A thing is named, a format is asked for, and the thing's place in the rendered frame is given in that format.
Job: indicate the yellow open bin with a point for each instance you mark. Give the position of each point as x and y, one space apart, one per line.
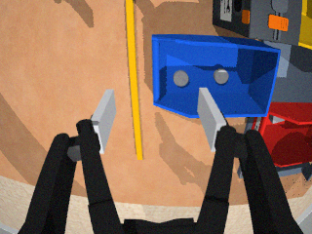
305 37

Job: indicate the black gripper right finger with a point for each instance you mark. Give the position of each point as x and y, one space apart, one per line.
269 206

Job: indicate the grey rectangular block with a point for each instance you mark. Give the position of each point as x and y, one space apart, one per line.
275 119

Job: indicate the yellow bar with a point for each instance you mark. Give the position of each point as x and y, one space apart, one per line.
133 73

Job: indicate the grey disc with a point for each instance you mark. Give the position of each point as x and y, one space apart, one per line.
181 78
221 76

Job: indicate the red open bin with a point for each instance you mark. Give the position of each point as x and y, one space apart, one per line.
289 142

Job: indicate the blue bin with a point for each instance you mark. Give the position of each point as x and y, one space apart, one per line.
252 73

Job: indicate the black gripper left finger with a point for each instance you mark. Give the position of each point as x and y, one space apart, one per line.
47 212

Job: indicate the grey metal bin shelf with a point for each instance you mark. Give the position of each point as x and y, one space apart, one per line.
293 84

